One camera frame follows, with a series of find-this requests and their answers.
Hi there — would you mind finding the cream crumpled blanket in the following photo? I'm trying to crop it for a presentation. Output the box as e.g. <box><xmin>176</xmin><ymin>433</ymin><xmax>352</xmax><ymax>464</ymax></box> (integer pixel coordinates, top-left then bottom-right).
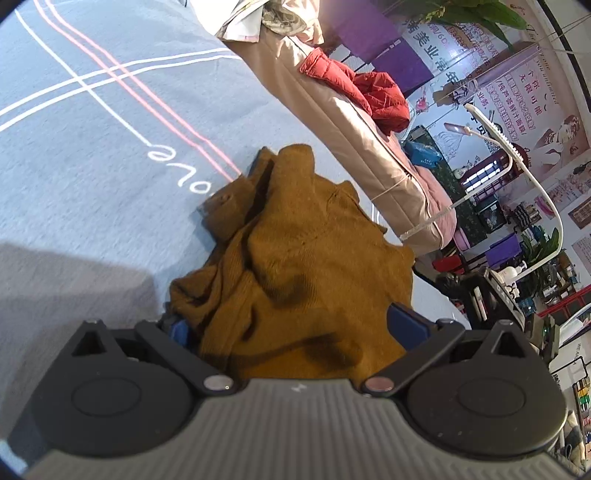
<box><xmin>214</xmin><ymin>0</ymin><xmax>324</xmax><ymax>45</ymax></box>

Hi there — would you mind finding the beige massage bed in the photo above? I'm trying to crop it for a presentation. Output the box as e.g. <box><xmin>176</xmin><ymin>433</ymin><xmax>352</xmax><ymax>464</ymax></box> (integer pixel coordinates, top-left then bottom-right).
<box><xmin>228</xmin><ymin>28</ymin><xmax>457</xmax><ymax>256</ymax></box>

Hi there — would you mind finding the blue striped bed sheet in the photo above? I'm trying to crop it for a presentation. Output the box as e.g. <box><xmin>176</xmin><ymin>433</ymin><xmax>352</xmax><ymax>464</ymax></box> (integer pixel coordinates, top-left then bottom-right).
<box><xmin>0</xmin><ymin>0</ymin><xmax>472</xmax><ymax>476</ymax></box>

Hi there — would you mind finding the brown knit sweater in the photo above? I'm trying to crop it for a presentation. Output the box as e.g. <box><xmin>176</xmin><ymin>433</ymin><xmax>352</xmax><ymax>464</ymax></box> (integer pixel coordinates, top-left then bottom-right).
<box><xmin>169</xmin><ymin>145</ymin><xmax>415</xmax><ymax>384</ymax></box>

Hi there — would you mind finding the white gooseneck lamp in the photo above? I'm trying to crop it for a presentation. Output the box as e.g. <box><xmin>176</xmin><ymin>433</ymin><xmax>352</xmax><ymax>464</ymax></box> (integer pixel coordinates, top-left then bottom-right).
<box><xmin>399</xmin><ymin>102</ymin><xmax>565</xmax><ymax>282</ymax></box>

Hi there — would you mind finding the white pump bottle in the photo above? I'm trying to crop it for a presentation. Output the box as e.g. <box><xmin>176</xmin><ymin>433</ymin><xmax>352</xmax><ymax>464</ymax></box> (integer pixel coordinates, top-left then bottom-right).
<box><xmin>494</xmin><ymin>262</ymin><xmax>527</xmax><ymax>287</ymax></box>

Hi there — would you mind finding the red jacket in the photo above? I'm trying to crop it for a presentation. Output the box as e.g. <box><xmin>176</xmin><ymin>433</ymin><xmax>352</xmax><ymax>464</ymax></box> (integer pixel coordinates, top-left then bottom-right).
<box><xmin>298</xmin><ymin>48</ymin><xmax>411</xmax><ymax>136</ymax></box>

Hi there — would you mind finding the green potted plant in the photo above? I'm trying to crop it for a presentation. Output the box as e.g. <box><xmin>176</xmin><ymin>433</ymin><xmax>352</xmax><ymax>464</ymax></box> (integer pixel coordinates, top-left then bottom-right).
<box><xmin>402</xmin><ymin>0</ymin><xmax>528</xmax><ymax>50</ymax></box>

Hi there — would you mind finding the purple cloth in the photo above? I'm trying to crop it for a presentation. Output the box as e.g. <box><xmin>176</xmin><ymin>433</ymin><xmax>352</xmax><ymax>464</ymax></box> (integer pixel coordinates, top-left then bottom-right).
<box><xmin>320</xmin><ymin>1</ymin><xmax>434</xmax><ymax>96</ymax></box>

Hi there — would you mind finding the wall poster with text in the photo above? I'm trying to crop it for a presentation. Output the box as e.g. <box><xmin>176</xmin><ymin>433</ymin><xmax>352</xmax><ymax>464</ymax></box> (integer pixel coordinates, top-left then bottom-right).
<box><xmin>402</xmin><ymin>20</ymin><xmax>588</xmax><ymax>180</ymax></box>

